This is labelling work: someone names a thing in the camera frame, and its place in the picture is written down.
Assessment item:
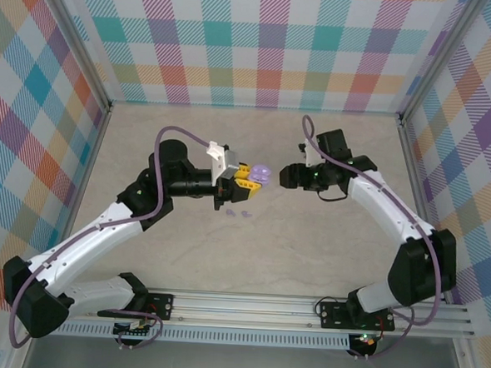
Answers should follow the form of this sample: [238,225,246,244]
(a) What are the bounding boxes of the aluminium side frame rail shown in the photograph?
[383,117,491,368]

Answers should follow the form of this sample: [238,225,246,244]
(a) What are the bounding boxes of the purple earbud charging case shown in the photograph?
[248,162,274,186]

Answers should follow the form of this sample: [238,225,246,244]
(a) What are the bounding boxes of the aluminium frame post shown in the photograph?
[32,0,121,114]
[398,0,487,131]

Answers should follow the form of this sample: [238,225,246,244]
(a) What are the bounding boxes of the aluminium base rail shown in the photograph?
[18,277,478,344]

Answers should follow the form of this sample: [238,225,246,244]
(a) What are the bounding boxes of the white perforated cable duct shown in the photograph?
[36,315,352,354]

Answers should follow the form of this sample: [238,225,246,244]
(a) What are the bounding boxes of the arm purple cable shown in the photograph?
[287,113,454,366]
[7,116,216,360]

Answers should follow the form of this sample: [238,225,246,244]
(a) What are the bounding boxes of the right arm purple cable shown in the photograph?
[287,113,454,366]

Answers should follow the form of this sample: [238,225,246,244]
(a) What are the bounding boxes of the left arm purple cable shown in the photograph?
[7,116,216,360]

